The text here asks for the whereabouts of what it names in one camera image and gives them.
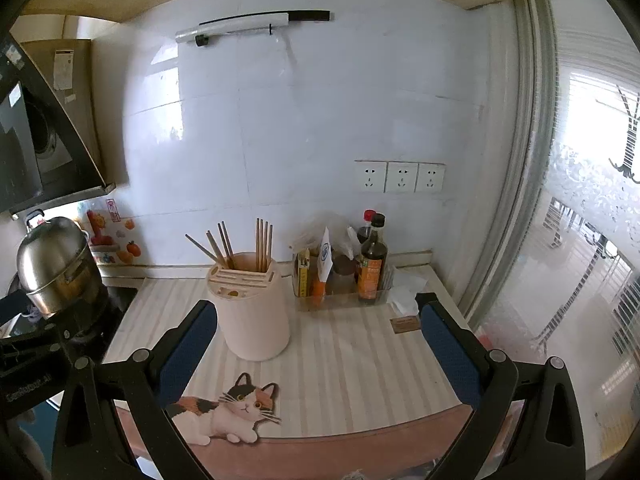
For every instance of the white wall socket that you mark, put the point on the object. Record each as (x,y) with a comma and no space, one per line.
(430,178)
(401,177)
(370,176)

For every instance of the dark soy sauce bottle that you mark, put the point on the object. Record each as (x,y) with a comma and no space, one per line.
(372,270)

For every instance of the yellow seasoning box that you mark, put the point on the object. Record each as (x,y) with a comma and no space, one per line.
(303,275)

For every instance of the striped cat print mat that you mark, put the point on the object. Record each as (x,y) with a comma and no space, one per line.
(340,360)

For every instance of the black range hood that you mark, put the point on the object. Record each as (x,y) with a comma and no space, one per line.
(35,140)

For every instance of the brown lidded jar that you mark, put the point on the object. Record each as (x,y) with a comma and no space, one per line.
(343,275)

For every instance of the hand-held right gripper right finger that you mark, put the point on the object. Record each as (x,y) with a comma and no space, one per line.
(450,355)

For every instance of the person's left forearm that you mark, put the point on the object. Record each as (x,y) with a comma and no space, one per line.
(22,445)

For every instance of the group of wooden chopsticks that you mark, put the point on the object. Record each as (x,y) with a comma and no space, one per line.
(262,245)

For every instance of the small brown box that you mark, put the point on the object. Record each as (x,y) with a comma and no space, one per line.
(404,324)

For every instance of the stainless steel pot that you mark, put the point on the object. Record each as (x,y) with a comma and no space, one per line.
(52,265)

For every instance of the black gas stove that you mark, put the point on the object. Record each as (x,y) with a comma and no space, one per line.
(112,305)

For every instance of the pink plastic utensil holder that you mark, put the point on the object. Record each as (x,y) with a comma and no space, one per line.
(252,315)

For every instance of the blue white seasoning packet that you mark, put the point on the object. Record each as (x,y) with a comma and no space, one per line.
(325,255)

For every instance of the red capped sauce bottle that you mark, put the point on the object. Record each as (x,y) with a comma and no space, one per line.
(366,230)

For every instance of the fruit print wall sticker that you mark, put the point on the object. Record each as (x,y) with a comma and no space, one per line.
(112,240)

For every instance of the white tissue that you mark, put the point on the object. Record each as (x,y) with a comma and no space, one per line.
(407,292)

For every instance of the sliding glass door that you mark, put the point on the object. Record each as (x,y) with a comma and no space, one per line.
(565,210)

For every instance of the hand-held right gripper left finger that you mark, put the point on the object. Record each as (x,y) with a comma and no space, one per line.
(190,355)

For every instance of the clear plastic bag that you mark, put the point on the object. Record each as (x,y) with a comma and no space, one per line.
(320,230)

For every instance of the clear plastic organizer tray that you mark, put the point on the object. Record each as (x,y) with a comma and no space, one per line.
(345,301)

